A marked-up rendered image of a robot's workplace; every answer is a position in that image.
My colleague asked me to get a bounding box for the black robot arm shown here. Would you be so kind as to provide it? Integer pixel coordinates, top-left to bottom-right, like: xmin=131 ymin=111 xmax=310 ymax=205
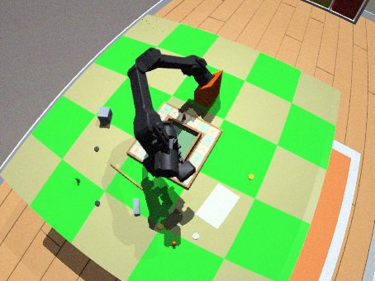
xmin=127 ymin=47 xmax=216 ymax=179

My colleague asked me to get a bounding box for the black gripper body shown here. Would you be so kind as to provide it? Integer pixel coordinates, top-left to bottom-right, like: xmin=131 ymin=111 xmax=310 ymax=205
xmin=150 ymin=140 xmax=196 ymax=183

